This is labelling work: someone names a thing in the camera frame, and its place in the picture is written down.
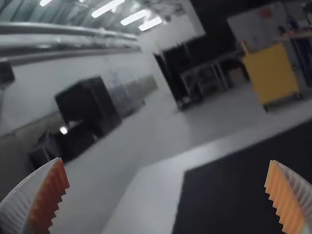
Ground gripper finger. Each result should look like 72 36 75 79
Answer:
0 156 71 234
264 159 312 234

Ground black mat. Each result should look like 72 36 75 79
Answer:
172 121 312 234

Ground yellow cart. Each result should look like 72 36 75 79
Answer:
240 40 304 112

